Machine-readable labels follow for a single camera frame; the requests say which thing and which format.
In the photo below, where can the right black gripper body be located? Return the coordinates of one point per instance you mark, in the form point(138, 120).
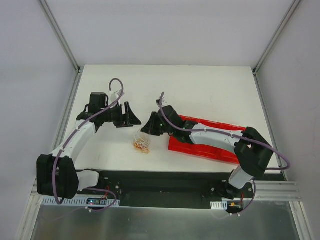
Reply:
point(157, 122)

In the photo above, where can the red three-compartment bin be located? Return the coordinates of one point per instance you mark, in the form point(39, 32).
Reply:
point(206, 151)

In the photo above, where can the right white cable duct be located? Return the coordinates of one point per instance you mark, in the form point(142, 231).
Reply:
point(219, 205)

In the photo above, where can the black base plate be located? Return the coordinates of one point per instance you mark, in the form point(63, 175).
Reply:
point(150, 189)

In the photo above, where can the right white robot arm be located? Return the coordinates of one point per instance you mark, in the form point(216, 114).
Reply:
point(253, 152)

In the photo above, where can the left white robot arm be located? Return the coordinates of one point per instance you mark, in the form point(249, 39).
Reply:
point(56, 174)

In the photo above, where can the aluminium rail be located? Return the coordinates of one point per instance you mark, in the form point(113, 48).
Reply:
point(278, 191)

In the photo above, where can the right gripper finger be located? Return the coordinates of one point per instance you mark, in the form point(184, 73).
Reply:
point(149, 129)
point(152, 120)

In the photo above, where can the white cable duct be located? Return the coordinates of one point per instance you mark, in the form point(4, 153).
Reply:
point(219, 205)
point(82, 202)

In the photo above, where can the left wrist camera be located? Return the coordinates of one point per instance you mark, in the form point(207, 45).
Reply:
point(114, 95)

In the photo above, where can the left aluminium frame post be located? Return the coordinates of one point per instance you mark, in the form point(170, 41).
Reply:
point(59, 34)

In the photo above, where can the left white cable duct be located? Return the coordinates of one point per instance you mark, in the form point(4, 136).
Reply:
point(82, 202)

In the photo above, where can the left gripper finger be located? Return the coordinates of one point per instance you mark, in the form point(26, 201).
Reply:
point(130, 120)
point(129, 115)

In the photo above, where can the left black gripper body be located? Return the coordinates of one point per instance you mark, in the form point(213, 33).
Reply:
point(125, 115)

